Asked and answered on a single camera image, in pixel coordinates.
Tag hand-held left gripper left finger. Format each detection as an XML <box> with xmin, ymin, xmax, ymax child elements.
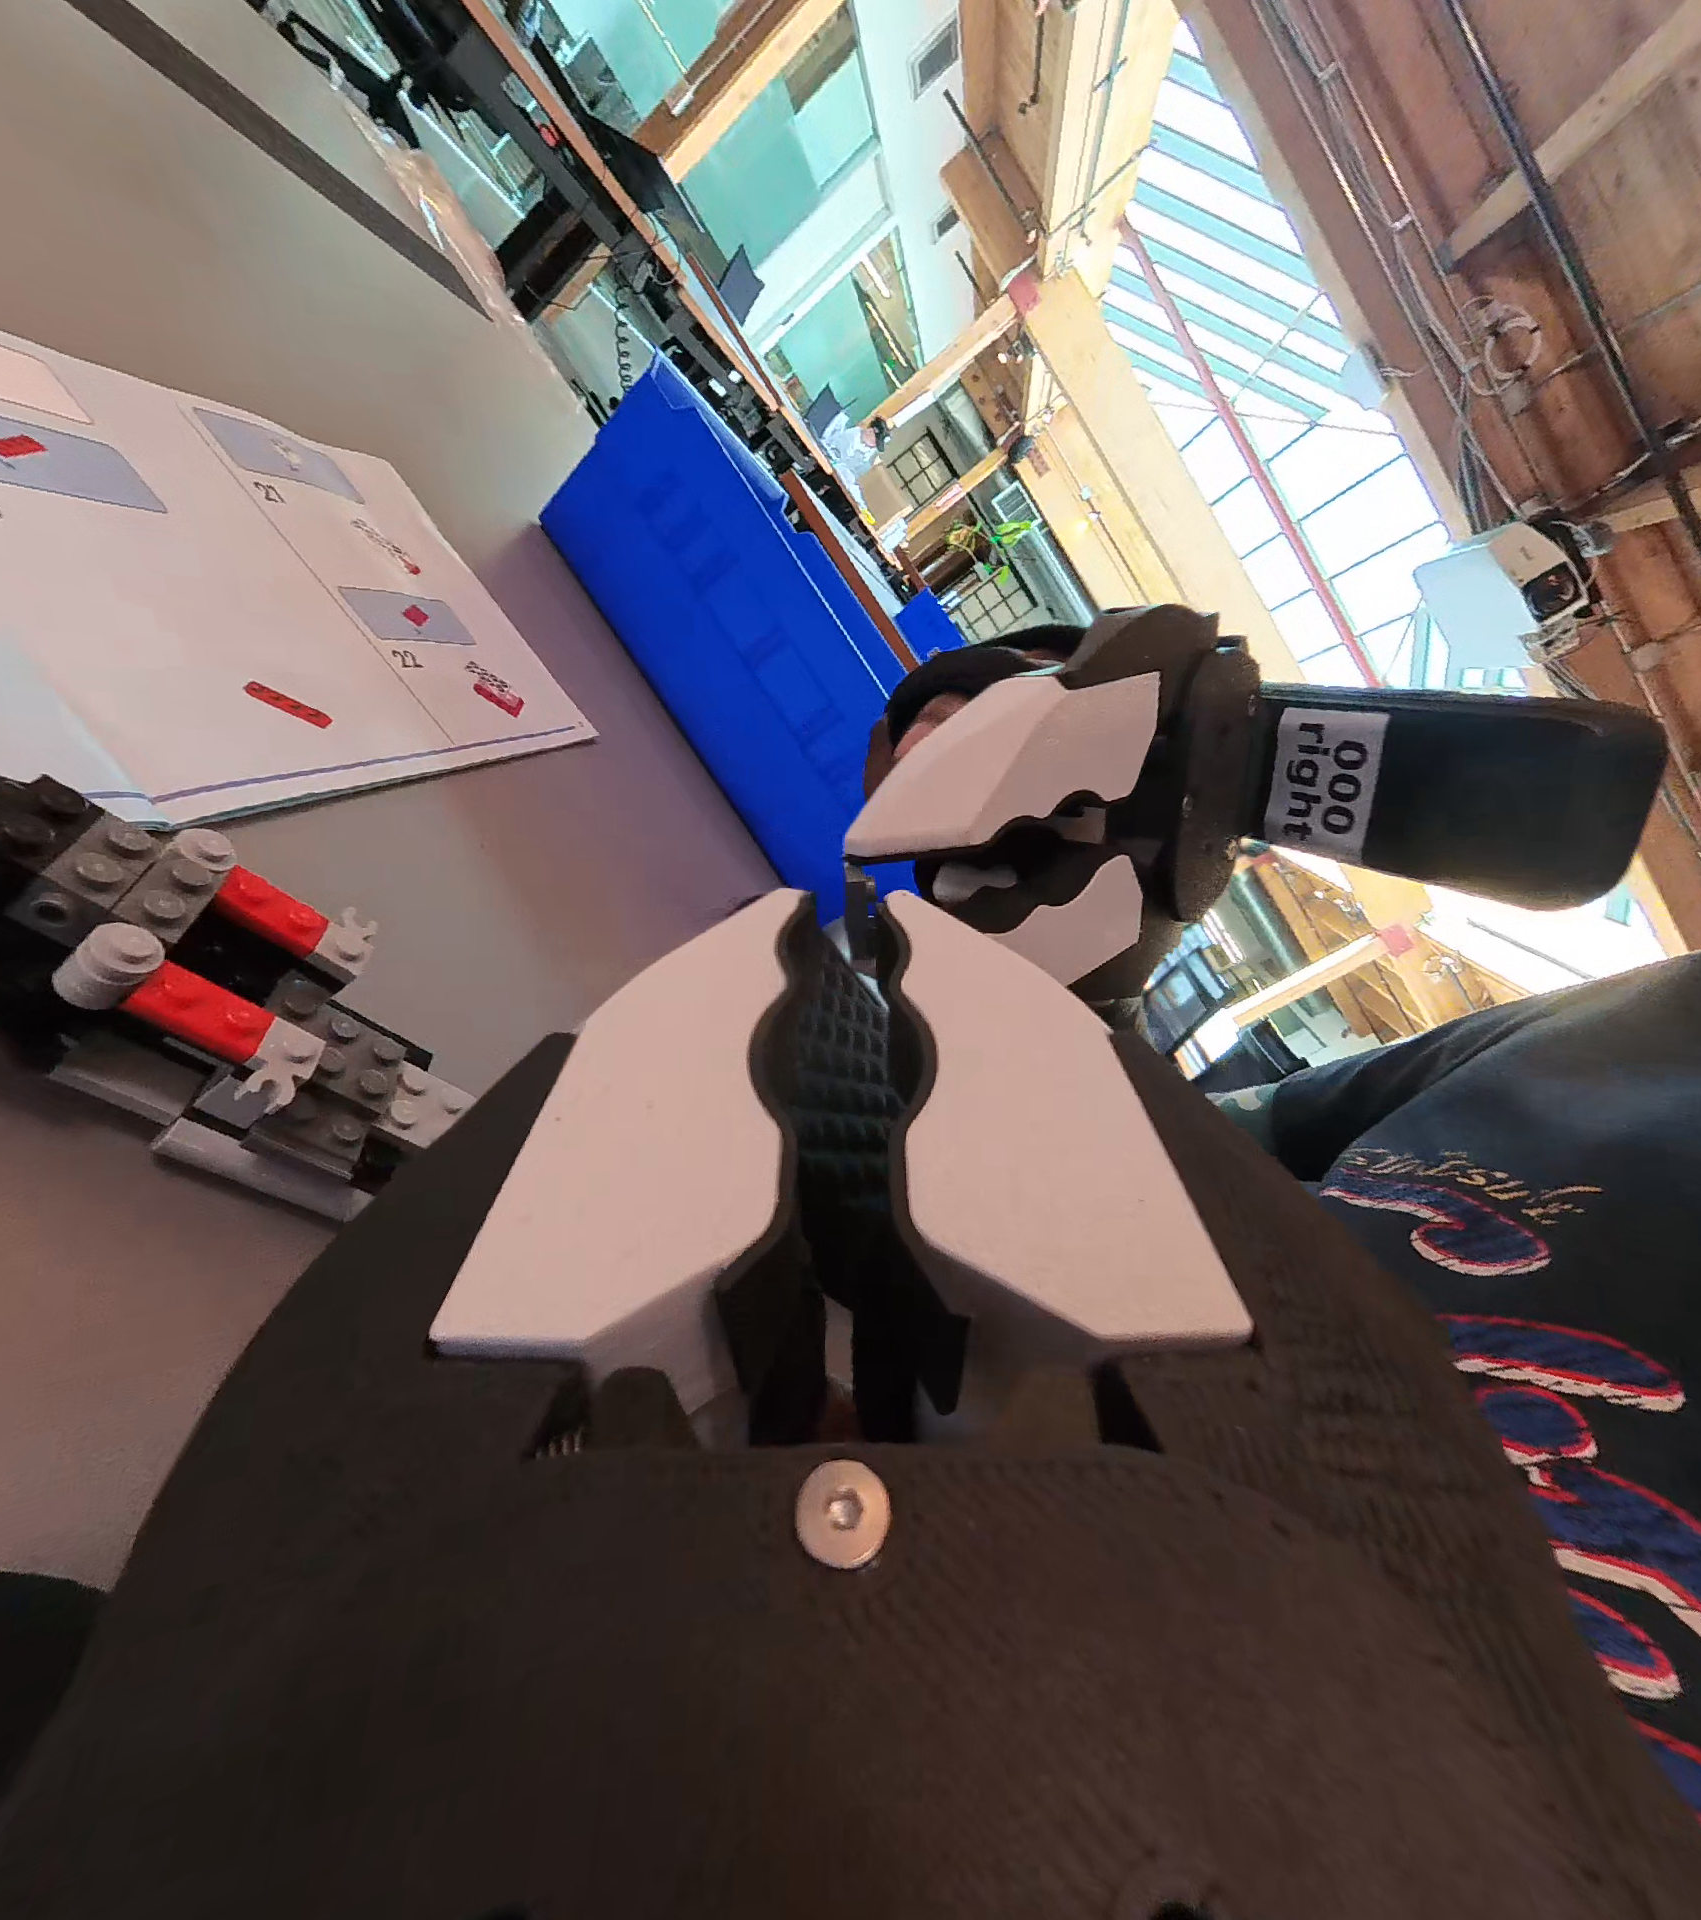
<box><xmin>429</xmin><ymin>889</ymin><xmax>829</xmax><ymax>1365</ymax></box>

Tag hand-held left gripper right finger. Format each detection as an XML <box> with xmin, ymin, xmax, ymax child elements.
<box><xmin>880</xmin><ymin>889</ymin><xmax>1256</xmax><ymax>1358</ymax></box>

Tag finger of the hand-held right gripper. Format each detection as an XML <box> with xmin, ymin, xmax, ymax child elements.
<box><xmin>846</xmin><ymin>668</ymin><xmax>1167</xmax><ymax>863</ymax></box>
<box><xmin>931</xmin><ymin>852</ymin><xmax>1150</xmax><ymax>993</ymax></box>

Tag grey red toy brick car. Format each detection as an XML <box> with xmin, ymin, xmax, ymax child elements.
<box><xmin>0</xmin><ymin>764</ymin><xmax>477</xmax><ymax>1222</ymax></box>

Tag blue plastic crate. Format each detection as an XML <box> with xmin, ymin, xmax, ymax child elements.
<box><xmin>537</xmin><ymin>350</ymin><xmax>962</xmax><ymax>907</ymax></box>

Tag person's printed dark shirt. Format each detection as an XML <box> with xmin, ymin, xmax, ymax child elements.
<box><xmin>1209</xmin><ymin>945</ymin><xmax>1701</xmax><ymax>1920</ymax></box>

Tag large skylight window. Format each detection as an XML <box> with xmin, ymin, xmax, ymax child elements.
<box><xmin>1088</xmin><ymin>29</ymin><xmax>1481</xmax><ymax>691</ymax></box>

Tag open building instruction booklet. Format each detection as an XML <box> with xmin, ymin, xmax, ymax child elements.
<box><xmin>0</xmin><ymin>291</ymin><xmax>600</xmax><ymax>871</ymax></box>

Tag white ceiling camera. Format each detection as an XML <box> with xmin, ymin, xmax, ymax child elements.
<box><xmin>1414</xmin><ymin>514</ymin><xmax>1617</xmax><ymax>668</ymax></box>

